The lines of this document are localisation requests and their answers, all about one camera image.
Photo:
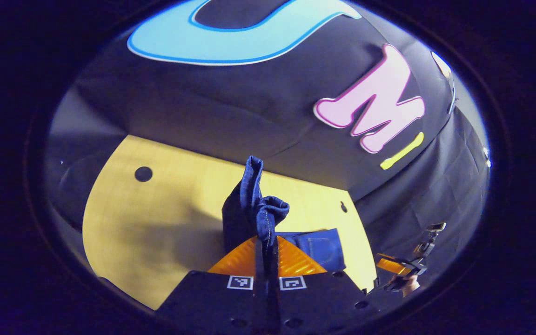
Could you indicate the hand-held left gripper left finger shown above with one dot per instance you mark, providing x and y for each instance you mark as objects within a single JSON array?
[{"x": 259, "y": 298}]

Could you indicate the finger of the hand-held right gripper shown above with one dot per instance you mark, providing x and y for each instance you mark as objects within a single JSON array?
[{"x": 391, "y": 265}]

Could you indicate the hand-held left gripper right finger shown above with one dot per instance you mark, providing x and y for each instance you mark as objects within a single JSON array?
[{"x": 281, "y": 302}]

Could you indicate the blue jeans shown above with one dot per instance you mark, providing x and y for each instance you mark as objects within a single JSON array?
[{"x": 244, "y": 209}]

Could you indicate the black round table grommet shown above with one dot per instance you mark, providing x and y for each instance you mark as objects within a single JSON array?
[
  {"x": 343, "y": 207},
  {"x": 143, "y": 174}
]

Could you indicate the black backdrop cloth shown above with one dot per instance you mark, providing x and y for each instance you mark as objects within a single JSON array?
[{"x": 249, "y": 107}]

